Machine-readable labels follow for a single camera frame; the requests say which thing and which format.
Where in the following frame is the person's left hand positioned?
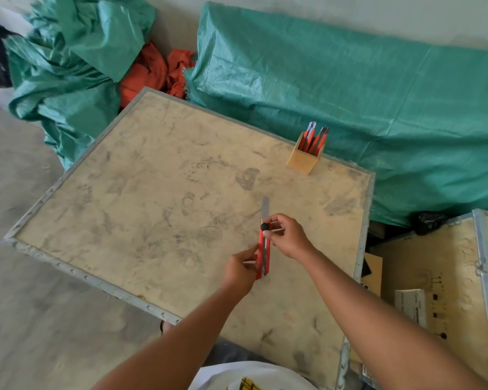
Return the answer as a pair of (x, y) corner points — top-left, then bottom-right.
(221, 243), (262, 298)

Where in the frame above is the person's right hand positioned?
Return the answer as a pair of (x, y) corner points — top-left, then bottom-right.
(262, 213), (316, 263)

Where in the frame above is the person's right forearm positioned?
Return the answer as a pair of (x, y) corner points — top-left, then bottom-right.
(298, 244), (488, 390)

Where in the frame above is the person's left forearm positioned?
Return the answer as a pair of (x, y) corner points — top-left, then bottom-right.
(91, 280), (253, 390)

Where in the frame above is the wooden holder box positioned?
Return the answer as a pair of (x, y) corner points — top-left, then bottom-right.
(285, 132), (324, 176)

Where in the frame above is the large metal-edged wooden crate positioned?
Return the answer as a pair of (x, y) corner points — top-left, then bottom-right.
(2, 87), (376, 390)

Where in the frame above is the brown cardboard piece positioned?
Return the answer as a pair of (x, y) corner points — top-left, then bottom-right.
(361, 252), (384, 298)

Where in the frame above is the person's white shirt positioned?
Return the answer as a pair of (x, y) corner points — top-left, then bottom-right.
(187, 361), (319, 390)

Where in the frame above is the white paper label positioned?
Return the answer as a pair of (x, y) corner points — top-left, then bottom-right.
(394, 288), (428, 328)

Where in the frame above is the small black plastic bag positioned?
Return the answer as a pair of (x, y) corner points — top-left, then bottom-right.
(414, 212), (449, 237)

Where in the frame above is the large flat green tarp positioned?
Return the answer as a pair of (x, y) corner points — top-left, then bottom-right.
(184, 1), (488, 229)

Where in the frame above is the small metal-edged wooden crate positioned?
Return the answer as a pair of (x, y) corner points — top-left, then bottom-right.
(337, 209), (488, 390)

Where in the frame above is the orange cloth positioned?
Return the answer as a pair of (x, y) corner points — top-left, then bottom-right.
(119, 41), (196, 109)

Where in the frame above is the crumpled green tarp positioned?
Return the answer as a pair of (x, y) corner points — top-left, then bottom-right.
(3, 0), (158, 171)

